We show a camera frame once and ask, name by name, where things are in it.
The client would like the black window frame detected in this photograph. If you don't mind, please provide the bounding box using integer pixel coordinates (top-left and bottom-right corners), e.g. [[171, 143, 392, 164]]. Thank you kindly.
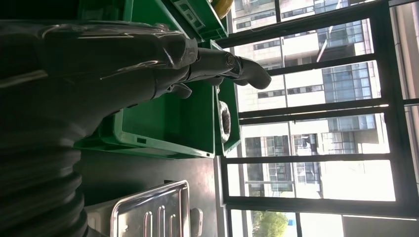
[[214, 0, 419, 237]]

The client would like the green crate with yellow coils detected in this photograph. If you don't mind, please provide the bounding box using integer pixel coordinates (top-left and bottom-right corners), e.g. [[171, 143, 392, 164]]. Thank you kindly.
[[169, 0, 229, 42]]

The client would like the black wrapped wire coil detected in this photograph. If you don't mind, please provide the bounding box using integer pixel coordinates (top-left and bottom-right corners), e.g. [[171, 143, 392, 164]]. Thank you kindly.
[[218, 100, 232, 144]]

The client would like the electronic scale with steel tray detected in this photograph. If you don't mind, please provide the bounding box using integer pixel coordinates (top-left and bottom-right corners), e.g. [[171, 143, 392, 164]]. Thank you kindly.
[[84, 180, 191, 237]]

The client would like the empty green plastic crate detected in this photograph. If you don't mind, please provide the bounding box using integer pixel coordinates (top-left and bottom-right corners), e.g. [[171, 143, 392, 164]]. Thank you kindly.
[[73, 0, 217, 160]]

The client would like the small white plastic device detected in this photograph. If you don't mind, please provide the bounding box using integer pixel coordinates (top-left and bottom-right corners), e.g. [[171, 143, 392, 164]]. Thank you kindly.
[[190, 208, 204, 237]]

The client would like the yellow wire coil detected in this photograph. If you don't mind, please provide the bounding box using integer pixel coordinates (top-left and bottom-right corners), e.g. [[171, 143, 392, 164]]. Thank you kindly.
[[211, 0, 235, 20]]

